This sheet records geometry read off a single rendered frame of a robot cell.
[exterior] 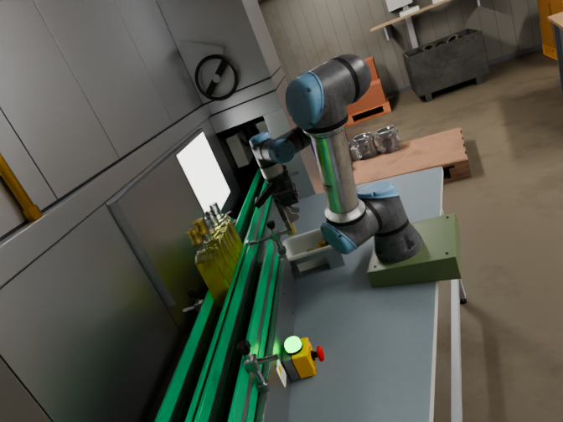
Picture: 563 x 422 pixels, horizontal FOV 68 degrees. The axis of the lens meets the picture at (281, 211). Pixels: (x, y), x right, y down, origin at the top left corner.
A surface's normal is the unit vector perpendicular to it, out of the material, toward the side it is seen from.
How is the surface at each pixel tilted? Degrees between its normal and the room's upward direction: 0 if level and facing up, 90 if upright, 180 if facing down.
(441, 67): 90
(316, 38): 90
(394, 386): 0
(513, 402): 0
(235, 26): 90
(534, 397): 0
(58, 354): 90
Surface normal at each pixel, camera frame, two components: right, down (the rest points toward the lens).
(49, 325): 0.93, -0.31
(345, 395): -0.36, -0.86
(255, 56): -0.07, 0.40
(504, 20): -0.33, 0.47
